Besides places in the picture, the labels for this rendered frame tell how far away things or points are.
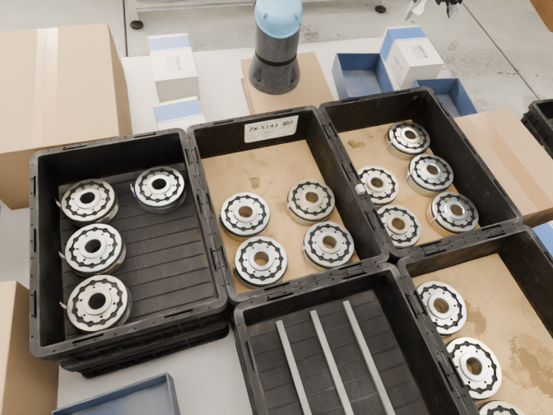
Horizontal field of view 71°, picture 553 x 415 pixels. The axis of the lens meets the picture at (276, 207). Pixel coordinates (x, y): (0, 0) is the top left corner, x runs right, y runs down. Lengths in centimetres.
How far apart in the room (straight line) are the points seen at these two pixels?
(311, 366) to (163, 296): 30
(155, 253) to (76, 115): 36
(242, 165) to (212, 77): 47
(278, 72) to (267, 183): 36
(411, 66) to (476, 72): 158
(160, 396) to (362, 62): 112
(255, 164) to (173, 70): 43
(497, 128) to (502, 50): 207
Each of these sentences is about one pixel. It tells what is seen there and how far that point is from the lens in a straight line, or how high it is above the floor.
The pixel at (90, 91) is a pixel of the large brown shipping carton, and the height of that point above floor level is 90.
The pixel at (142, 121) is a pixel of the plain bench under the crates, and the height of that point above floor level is 70.
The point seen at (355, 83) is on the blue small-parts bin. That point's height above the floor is 70.
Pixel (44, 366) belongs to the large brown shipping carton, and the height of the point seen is 77.
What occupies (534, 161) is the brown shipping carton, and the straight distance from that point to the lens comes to 114.
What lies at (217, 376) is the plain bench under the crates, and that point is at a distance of 87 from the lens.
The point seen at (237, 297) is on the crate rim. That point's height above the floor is 93.
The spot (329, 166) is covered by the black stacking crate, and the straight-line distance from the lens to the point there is 87.
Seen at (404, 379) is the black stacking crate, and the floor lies 83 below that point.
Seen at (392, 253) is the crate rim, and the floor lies 93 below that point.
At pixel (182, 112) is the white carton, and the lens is 109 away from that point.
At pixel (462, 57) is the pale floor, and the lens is 299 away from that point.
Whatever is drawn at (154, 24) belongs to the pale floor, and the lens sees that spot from 283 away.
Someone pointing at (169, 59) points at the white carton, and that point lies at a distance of 125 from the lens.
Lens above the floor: 156
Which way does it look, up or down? 58 degrees down
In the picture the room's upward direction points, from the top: 9 degrees clockwise
